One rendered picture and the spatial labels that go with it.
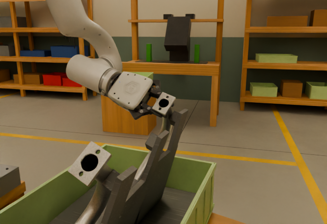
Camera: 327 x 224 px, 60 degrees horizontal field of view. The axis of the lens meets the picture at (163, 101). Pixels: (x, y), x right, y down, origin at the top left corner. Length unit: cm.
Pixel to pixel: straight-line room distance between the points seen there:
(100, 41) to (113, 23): 522
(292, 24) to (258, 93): 124
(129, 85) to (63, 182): 36
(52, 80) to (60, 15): 546
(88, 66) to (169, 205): 48
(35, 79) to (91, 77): 577
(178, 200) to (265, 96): 437
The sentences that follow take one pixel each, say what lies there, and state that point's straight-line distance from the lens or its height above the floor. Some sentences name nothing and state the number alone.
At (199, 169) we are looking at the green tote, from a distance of 95.
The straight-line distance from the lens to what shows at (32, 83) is 664.
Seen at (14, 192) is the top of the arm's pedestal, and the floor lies 83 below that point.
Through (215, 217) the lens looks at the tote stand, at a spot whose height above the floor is 79.
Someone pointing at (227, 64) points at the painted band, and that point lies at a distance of 563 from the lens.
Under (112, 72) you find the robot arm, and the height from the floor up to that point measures 125.
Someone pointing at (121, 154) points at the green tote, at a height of 94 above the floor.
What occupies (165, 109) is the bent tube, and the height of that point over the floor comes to 117.
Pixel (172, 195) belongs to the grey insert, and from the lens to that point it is 97.
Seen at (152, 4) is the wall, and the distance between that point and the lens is 585.
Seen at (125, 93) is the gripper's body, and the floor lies 120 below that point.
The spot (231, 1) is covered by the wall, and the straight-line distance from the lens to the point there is 563.
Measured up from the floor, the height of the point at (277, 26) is 143.
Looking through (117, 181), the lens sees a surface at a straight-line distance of 46.
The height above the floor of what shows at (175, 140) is 107.
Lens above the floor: 137
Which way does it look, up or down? 14 degrees down
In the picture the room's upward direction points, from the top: straight up
